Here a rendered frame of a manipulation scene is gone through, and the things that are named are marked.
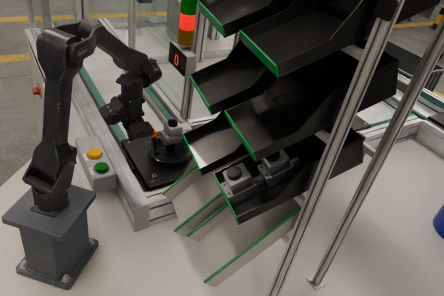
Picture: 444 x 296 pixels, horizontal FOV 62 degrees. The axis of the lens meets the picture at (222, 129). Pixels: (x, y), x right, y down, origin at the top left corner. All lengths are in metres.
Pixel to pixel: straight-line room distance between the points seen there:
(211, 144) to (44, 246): 0.44
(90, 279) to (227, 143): 0.49
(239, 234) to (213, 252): 0.08
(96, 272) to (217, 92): 0.57
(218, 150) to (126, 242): 0.41
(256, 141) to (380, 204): 0.87
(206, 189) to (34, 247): 0.42
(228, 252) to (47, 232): 0.39
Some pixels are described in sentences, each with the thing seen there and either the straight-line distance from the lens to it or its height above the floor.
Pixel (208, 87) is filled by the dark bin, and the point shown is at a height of 1.36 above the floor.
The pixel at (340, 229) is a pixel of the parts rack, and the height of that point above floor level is 1.08.
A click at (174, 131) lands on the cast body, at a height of 1.07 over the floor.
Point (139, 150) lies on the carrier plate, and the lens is 1.22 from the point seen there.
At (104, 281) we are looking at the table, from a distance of 1.05.
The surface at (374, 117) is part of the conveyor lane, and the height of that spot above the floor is 0.92.
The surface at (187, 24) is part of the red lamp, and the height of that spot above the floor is 1.33.
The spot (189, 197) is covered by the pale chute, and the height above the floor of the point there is 1.03.
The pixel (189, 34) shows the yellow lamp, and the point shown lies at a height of 1.30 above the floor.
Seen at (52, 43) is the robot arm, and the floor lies 1.44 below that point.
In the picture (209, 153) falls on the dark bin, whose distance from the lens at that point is 0.86.
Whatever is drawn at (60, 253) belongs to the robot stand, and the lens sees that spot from 0.97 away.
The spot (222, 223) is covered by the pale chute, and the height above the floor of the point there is 1.05.
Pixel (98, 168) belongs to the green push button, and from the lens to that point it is 1.16.
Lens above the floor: 1.74
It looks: 34 degrees down
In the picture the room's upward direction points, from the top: 11 degrees clockwise
